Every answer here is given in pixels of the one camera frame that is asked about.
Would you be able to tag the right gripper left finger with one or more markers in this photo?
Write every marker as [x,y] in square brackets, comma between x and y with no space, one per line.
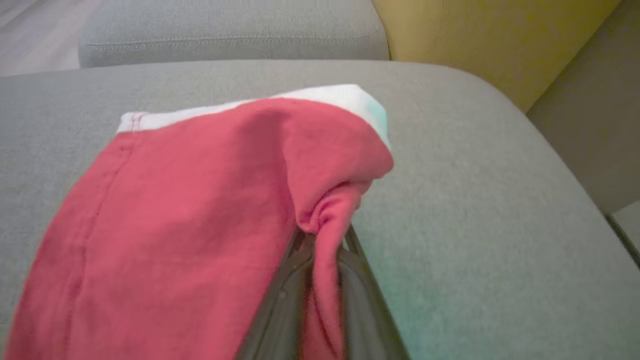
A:
[280,310]

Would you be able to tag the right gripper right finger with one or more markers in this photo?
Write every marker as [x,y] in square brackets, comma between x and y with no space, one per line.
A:
[365,315]

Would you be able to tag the red shorts with white stripe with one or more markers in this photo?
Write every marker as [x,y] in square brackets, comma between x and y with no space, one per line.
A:
[175,225]

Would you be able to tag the large grey sofa seat cushion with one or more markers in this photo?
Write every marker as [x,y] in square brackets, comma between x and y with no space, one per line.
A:
[500,225]

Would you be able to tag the wide yellow sofa backrest cushion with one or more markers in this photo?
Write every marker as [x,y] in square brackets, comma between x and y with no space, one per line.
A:
[500,40]

